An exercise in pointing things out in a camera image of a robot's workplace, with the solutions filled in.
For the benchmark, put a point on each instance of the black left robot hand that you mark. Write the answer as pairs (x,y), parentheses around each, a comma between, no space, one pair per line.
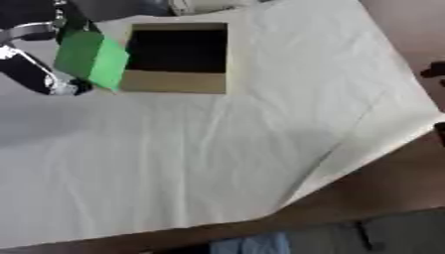
(26,71)

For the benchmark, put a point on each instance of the green rectangular block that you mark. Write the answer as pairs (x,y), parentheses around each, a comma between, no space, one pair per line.
(90,58)

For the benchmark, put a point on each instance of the tan cardboard box black inside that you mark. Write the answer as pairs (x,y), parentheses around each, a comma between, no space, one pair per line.
(174,82)

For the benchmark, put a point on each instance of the white object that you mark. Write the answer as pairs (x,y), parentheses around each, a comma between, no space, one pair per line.
(203,6)

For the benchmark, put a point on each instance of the blue fabric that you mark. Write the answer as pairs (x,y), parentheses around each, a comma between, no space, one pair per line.
(252,244)

